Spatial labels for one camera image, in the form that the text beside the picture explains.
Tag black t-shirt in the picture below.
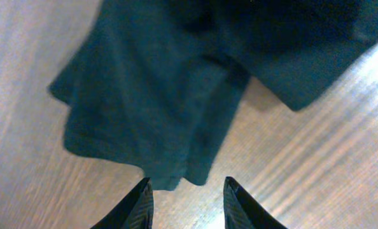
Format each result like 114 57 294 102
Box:
49 0 378 191

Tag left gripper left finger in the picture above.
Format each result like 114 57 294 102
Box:
91 177 154 229

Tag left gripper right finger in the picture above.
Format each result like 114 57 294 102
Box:
223 176 286 229

